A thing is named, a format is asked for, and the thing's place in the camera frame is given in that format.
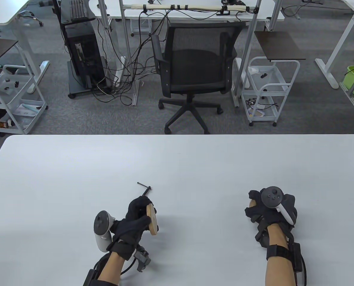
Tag tangle of black cables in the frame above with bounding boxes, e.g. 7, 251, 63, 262
92, 9, 173, 106

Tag black keyboard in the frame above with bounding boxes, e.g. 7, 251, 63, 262
71, 0, 87, 21

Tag thick black cable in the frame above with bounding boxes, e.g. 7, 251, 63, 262
299, 259, 307, 286

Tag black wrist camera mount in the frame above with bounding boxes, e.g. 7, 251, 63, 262
132, 249, 152, 272
255, 219, 269, 248

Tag person's left forearm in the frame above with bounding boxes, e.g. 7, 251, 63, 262
97, 252, 127, 284

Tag person's left hand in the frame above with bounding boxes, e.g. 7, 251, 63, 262
107, 196, 157, 259

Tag black mesh office chair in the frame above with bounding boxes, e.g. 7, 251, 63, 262
151, 22, 246, 134

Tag black wrist battery pack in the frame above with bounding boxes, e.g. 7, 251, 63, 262
83, 268, 99, 286
293, 243, 302, 272

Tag black metal C clamp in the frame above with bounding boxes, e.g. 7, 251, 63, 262
137, 182, 153, 198

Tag grey rolling computer stand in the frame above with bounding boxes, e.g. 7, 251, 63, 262
52, 0, 112, 99

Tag black computer tower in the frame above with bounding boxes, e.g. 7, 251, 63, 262
64, 22, 107, 89

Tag white power strip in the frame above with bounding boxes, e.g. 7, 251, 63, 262
114, 55, 127, 87

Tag white paper sheet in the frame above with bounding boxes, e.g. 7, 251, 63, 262
15, 103, 44, 117

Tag person's right hand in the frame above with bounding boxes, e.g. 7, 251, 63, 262
244, 189, 298, 228

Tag grey and white controller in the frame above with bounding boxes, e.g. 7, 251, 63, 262
261, 186, 295, 226
93, 210, 116, 253

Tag person's right forearm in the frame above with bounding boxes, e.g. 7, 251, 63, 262
265, 223, 295, 286

